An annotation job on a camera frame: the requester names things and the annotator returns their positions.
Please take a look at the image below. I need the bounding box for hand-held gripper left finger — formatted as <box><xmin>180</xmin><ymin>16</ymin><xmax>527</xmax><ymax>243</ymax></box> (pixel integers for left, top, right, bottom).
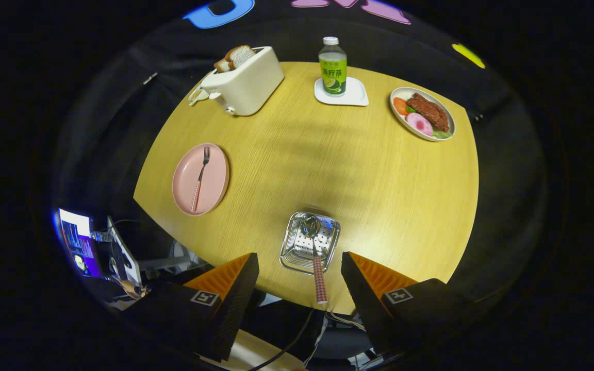
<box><xmin>137</xmin><ymin>252</ymin><xmax>260</xmax><ymax>363</ymax></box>

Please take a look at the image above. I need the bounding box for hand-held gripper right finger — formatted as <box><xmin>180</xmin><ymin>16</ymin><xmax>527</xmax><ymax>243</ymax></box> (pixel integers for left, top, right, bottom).
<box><xmin>341</xmin><ymin>251</ymin><xmax>476</xmax><ymax>356</ymax></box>

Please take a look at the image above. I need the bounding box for red checkered handle spoon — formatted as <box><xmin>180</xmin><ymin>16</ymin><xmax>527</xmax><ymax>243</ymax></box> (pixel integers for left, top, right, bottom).
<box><xmin>300</xmin><ymin>215</ymin><xmax>328</xmax><ymax>305</ymax></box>

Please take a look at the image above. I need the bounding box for red checkered handle fork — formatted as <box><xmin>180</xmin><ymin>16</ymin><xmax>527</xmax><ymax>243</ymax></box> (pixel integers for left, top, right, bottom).
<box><xmin>191</xmin><ymin>147</ymin><xmax>211</xmax><ymax>213</ymax></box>

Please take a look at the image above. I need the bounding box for person's white clothing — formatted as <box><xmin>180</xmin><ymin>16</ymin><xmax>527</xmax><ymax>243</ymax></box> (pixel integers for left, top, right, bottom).
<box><xmin>214</xmin><ymin>330</ymin><xmax>300</xmax><ymax>371</ymax></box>

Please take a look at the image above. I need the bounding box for grey metal bar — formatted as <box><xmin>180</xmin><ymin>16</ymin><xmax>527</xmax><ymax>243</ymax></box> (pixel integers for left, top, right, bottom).
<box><xmin>140</xmin><ymin>254</ymin><xmax>194</xmax><ymax>273</ymax></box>

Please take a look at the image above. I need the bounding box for pink plate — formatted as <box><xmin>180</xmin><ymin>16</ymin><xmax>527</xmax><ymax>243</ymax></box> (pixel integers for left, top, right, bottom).
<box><xmin>172</xmin><ymin>143</ymin><xmax>230</xmax><ymax>216</ymax></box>

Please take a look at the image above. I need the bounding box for lit computer monitor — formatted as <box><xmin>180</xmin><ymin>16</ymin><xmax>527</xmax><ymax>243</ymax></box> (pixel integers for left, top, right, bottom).
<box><xmin>57</xmin><ymin>208</ymin><xmax>104</xmax><ymax>279</ymax></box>

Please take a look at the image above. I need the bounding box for white food plate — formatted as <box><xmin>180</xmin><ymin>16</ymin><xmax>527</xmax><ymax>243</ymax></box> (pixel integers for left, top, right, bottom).
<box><xmin>389</xmin><ymin>87</ymin><xmax>456</xmax><ymax>142</ymax></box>

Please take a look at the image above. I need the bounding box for pink radish slice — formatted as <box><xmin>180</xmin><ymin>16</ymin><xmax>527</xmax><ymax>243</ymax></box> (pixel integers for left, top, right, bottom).
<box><xmin>406</xmin><ymin>112</ymin><xmax>434</xmax><ymax>137</ymax></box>

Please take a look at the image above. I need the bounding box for brown meat piece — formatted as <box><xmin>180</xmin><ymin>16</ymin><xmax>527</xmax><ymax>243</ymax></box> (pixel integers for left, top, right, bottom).
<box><xmin>407</xmin><ymin>93</ymin><xmax>450</xmax><ymax>132</ymax></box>

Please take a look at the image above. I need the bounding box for white square coaster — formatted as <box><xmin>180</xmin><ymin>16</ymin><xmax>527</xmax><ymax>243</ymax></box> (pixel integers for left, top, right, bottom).
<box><xmin>314</xmin><ymin>77</ymin><xmax>369</xmax><ymax>107</ymax></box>

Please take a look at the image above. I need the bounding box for white divided condiment tray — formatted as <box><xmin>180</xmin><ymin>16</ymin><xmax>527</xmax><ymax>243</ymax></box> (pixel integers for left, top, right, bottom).
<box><xmin>189</xmin><ymin>85</ymin><xmax>212</xmax><ymax>107</ymax></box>

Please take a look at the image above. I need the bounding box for white toaster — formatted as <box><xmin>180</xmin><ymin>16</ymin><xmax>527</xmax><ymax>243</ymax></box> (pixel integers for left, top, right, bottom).
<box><xmin>200</xmin><ymin>45</ymin><xmax>285</xmax><ymax>116</ymax></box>

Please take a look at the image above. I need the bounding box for green label drink bottle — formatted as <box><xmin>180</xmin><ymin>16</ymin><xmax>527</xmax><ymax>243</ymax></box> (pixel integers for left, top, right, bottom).
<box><xmin>318</xmin><ymin>37</ymin><xmax>348</xmax><ymax>97</ymax></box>

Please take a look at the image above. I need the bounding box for white bread slice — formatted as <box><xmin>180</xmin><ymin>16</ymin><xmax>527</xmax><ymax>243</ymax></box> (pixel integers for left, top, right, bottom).
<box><xmin>224</xmin><ymin>45</ymin><xmax>256</xmax><ymax>70</ymax></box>

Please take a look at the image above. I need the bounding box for white cable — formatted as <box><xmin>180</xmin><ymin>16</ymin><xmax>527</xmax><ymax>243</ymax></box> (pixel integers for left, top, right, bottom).
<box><xmin>305</xmin><ymin>312</ymin><xmax>331</xmax><ymax>364</ymax></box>

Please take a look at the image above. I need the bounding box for black cable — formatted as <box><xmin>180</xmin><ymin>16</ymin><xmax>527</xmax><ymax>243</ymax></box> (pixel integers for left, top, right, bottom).
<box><xmin>248</xmin><ymin>308</ymin><xmax>316</xmax><ymax>371</ymax></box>

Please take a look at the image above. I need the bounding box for metal wire cutlery basket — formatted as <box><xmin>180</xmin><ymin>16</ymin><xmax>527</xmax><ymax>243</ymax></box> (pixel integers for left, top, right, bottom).
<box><xmin>279</xmin><ymin>211</ymin><xmax>341</xmax><ymax>275</ymax></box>

